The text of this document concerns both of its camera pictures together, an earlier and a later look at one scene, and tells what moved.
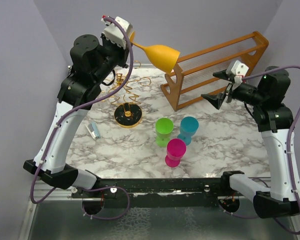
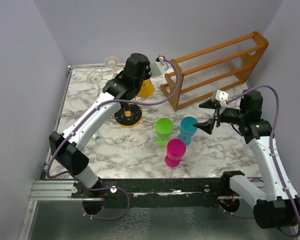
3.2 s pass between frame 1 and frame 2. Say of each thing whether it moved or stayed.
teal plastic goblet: stayed
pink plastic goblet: stayed
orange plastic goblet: moved
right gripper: moved
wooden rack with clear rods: stayed
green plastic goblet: stayed
